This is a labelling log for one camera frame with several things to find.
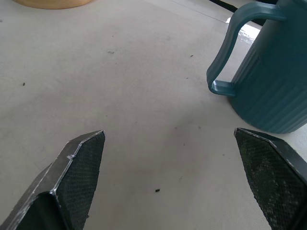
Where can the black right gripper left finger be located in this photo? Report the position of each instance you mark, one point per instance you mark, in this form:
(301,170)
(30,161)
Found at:
(72,182)

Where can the tan wooden round object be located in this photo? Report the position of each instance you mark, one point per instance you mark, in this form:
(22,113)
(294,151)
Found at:
(51,3)

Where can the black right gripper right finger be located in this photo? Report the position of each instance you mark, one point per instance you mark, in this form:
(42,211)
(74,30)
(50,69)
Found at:
(271,177)

